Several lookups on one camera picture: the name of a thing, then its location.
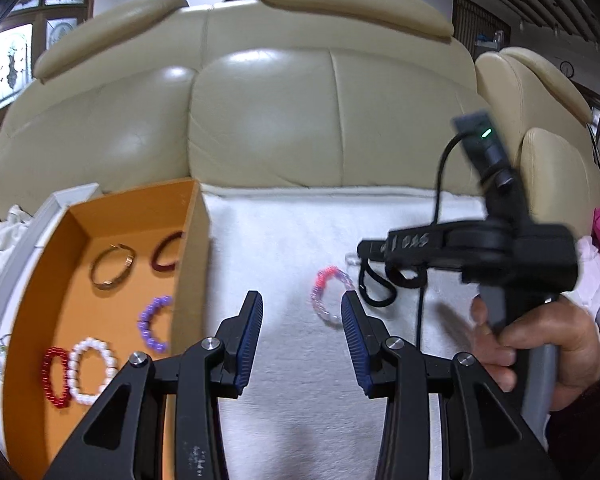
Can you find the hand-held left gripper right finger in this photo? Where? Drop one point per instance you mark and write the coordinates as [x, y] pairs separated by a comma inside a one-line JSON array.
[[356, 350]]

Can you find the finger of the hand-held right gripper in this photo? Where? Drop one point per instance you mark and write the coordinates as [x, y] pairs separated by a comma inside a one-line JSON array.
[[372, 250]]

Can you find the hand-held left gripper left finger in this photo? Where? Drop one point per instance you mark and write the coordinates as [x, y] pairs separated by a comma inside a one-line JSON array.
[[245, 345]]

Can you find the gold metal bangle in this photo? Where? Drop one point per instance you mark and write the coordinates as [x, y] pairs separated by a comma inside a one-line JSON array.
[[129, 262]]

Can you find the orange box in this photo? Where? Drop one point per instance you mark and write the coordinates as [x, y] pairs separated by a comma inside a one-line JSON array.
[[105, 225]]

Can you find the person's right forearm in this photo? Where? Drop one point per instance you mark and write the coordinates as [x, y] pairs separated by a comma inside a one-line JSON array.
[[585, 435]]

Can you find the person's right hand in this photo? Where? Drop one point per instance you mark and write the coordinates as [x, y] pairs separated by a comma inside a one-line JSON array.
[[560, 345]]

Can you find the white towel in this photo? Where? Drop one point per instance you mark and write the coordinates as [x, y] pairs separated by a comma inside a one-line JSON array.
[[290, 230]]

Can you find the cream leather sofa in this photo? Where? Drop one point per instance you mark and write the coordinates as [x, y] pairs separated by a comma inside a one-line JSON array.
[[260, 110]]

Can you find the dark wooden lattice window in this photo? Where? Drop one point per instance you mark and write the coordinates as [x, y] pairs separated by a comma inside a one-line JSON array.
[[480, 25]]

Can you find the white box sleeve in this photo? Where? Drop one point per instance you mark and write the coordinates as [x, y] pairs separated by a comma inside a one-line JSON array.
[[55, 202]]

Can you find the wooden door with glass panes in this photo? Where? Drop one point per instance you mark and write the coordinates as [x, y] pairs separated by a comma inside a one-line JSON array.
[[35, 25]]

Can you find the wall clock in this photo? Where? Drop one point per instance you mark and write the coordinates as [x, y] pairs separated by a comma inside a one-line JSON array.
[[566, 68]]

